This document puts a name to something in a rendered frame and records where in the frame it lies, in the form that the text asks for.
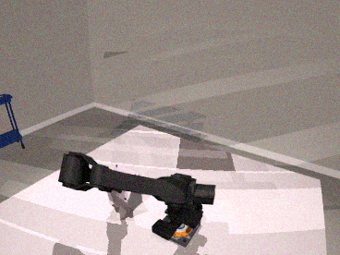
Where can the orange round plate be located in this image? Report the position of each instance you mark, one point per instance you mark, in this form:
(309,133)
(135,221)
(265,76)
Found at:
(183,232)

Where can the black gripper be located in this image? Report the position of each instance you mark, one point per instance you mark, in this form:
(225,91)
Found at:
(166,228)

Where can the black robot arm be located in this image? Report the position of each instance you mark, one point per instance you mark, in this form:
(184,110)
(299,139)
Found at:
(176,190)

